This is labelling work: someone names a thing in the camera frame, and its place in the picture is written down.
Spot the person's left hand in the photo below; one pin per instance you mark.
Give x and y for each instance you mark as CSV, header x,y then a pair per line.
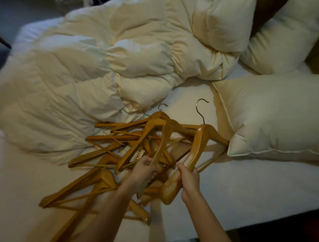
x,y
140,174

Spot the pile of wooden hangers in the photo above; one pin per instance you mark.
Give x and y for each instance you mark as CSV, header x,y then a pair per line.
x,y
104,159

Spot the cream plump pillow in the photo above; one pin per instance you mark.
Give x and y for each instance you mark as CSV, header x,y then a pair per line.
x,y
224,25
284,40

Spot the person's right hand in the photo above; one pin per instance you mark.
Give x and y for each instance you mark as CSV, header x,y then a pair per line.
x,y
190,183

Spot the cream crumpled duvet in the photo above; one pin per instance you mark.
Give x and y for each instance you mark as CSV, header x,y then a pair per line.
x,y
99,74

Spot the wooden hanger with tall hook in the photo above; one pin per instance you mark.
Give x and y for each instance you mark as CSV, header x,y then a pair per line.
x,y
199,147

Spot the person's left fingers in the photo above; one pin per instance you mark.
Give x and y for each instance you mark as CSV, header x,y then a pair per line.
x,y
151,165

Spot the white bed sheet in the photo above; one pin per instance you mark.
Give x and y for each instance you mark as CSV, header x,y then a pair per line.
x,y
249,189

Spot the large cream piped pillow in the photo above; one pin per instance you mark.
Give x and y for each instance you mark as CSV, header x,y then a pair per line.
x,y
271,114

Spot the slim wooden coat hanger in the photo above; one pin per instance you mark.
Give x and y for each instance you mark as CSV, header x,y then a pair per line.
x,y
164,139

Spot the person's right thumb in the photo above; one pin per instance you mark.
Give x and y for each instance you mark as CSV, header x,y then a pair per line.
x,y
181,169

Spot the person's right forearm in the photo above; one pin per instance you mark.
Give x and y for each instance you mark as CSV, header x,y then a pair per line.
x,y
203,219

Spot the person's left forearm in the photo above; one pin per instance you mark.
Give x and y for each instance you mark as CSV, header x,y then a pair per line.
x,y
109,214

